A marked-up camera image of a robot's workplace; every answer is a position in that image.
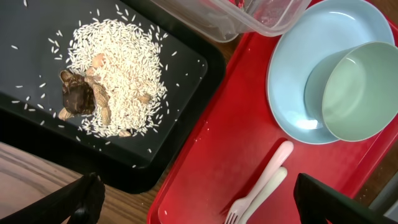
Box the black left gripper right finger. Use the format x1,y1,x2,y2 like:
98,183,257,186
294,173,397,224

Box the red plastic tray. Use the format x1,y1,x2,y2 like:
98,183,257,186
147,33,397,223

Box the white plastic spoon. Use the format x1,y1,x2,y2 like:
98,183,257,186
238,167,288,224

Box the red snack wrapper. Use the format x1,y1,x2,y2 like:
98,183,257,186
229,0,245,9

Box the green bowl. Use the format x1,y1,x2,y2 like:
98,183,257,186
304,42,397,142

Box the pink plastic fork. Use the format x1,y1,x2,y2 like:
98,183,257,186
224,141,294,223

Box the clear plastic bin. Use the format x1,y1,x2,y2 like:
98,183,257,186
152,0,311,43

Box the rice and food scraps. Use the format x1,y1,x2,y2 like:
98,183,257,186
54,19,167,138

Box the light blue plate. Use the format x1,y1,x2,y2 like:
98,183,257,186
267,0,397,145

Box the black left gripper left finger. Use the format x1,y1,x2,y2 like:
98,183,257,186
1,173,105,224

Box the black tray bin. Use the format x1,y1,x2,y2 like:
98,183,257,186
1,0,226,194

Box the grey dishwasher rack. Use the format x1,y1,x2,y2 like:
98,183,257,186
369,173,397,222

